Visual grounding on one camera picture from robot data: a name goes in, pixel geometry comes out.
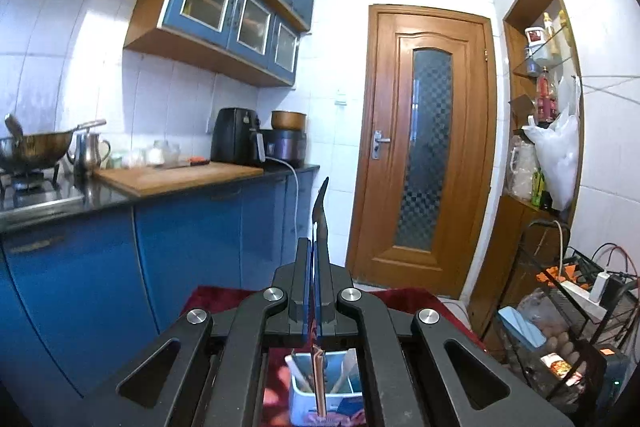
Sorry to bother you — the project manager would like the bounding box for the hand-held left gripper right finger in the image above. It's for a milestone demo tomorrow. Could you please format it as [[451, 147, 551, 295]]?
[[314, 232, 576, 427]]

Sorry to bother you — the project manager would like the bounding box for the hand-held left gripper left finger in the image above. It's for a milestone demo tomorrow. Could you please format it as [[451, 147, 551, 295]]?
[[75, 237, 315, 427]]

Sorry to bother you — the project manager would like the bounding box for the metal fork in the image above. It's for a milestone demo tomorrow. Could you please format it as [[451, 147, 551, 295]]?
[[311, 177, 331, 418]]

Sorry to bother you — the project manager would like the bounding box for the light blue utensil holder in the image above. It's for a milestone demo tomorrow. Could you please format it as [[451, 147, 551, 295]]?
[[284, 347, 365, 427]]

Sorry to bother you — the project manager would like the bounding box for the maroon pink printed blanket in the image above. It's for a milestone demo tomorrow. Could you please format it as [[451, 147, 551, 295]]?
[[182, 286, 471, 427]]

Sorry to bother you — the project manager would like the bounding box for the white plastic fork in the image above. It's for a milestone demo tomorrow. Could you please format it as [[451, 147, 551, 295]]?
[[289, 354, 313, 394]]

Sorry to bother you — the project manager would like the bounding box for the wooden door with glass panel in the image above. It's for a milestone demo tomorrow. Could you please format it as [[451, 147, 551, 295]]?
[[346, 4, 497, 300]]

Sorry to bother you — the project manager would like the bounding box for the blue pink cardboard label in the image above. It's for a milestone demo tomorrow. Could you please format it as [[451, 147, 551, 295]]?
[[320, 394, 366, 427]]

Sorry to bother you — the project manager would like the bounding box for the dark rice cooker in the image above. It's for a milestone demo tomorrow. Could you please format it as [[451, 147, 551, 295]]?
[[260, 129, 307, 168]]

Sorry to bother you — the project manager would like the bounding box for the kitchen knife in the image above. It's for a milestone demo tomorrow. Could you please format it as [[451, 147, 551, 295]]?
[[155, 157, 211, 170]]

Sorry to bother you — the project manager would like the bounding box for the black air fryer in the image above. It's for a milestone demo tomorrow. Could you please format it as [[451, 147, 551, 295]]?
[[210, 107, 266, 166]]

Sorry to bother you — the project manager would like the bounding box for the brown pot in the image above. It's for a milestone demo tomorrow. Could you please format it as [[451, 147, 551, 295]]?
[[270, 110, 307, 131]]

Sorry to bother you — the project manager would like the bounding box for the wooden cutting board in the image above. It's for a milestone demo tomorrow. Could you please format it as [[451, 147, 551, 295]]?
[[92, 161, 265, 198]]

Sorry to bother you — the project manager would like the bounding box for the wooden shelf niche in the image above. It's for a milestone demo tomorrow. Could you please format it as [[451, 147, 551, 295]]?
[[470, 0, 586, 338]]

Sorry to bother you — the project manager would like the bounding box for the light blue plastic lid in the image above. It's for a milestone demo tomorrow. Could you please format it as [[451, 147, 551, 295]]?
[[499, 306, 547, 349]]

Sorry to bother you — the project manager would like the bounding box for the black countertop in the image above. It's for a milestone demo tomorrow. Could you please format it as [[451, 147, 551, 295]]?
[[0, 163, 321, 233]]

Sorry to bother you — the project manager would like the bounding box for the green bottle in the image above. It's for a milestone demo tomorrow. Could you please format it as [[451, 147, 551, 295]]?
[[531, 169, 550, 208]]

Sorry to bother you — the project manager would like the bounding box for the pile of potatoes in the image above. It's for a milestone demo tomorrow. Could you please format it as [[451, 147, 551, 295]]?
[[520, 292, 581, 358]]

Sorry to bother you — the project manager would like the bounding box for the white tube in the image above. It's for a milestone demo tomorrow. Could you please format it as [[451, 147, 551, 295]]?
[[537, 219, 567, 268]]

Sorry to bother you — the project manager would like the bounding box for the snack packet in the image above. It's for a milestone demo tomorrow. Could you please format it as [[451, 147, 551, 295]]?
[[540, 352, 583, 388]]

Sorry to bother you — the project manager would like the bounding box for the metal pitcher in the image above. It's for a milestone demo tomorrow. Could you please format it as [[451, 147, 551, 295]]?
[[67, 132, 112, 178]]

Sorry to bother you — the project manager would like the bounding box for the white power strip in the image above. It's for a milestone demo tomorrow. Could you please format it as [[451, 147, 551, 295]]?
[[557, 274, 608, 323]]

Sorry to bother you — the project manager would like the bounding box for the white plastic bag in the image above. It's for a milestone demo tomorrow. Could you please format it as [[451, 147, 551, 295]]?
[[522, 77, 582, 212]]

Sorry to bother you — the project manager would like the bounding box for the white charger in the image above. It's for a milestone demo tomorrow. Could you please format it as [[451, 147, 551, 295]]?
[[590, 272, 611, 303]]

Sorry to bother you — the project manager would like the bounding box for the gas stove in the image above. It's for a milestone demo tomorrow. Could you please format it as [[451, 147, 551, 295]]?
[[0, 169, 86, 212]]

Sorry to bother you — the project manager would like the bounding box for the red bottle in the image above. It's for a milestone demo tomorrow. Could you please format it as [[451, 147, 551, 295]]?
[[536, 67, 558, 122]]

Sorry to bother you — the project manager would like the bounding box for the metal wok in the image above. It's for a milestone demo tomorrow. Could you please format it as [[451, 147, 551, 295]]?
[[0, 119, 108, 172]]

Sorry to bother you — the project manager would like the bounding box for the dark blue appliance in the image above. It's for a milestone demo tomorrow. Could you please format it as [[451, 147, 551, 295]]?
[[597, 347, 631, 413]]

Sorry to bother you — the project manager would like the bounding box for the white jar with red label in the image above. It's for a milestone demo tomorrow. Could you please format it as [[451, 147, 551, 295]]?
[[525, 27, 553, 65]]

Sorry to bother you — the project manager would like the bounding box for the metal ladle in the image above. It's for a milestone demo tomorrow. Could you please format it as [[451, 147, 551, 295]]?
[[5, 114, 26, 148]]

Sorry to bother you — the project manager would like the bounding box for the yellow bottle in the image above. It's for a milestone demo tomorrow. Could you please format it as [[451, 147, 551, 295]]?
[[557, 9, 576, 50]]

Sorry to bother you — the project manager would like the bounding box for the white cable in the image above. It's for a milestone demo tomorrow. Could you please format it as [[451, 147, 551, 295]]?
[[265, 157, 300, 238]]

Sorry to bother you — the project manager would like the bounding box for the metal door handle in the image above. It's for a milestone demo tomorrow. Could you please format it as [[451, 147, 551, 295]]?
[[371, 130, 392, 160]]

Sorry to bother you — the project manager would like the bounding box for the black wire cart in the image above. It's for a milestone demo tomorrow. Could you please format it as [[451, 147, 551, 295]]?
[[497, 219, 640, 418]]

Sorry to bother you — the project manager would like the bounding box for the red cable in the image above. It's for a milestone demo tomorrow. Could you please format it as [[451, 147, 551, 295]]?
[[590, 242, 640, 280]]

